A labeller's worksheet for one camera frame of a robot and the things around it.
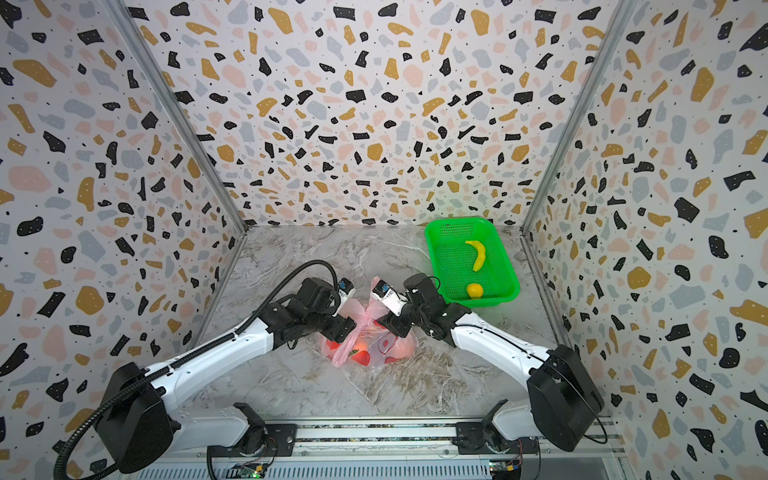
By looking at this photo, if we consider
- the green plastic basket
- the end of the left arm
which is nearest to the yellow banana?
the green plastic basket

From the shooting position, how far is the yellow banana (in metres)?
1.09

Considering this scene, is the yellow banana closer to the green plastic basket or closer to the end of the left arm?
the green plastic basket
